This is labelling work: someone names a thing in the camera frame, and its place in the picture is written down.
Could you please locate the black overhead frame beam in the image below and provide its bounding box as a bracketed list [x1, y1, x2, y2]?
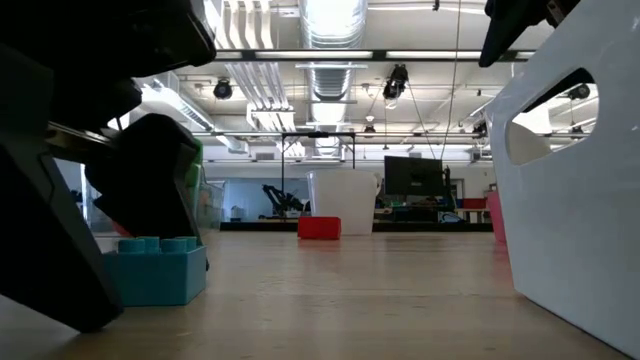
[214, 48, 539, 63]

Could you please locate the silver ventilation duct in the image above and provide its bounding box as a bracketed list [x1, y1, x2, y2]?
[299, 0, 369, 156]

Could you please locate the pink plastic bin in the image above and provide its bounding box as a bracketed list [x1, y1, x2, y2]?
[487, 191, 507, 245]

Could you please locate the red two-stud brick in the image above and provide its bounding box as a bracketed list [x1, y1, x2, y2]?
[297, 215, 343, 241]

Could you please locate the teal brick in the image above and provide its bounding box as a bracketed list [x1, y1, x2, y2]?
[102, 235, 209, 308]

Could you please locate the clear plastic bin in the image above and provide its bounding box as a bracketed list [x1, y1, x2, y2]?
[54, 158, 226, 238]

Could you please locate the black background workstation frame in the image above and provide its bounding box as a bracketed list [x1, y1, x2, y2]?
[192, 129, 357, 201]

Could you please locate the green foam die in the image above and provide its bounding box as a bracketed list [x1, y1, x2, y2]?
[185, 137, 205, 189]

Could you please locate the red foam die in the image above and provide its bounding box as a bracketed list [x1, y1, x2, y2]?
[110, 219, 135, 238]

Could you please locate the white plastic bin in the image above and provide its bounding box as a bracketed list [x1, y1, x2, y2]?
[482, 0, 640, 359]

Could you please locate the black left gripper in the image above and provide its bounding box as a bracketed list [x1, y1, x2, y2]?
[0, 0, 218, 242]

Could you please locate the black monitor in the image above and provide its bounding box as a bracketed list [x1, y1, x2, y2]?
[383, 155, 445, 197]

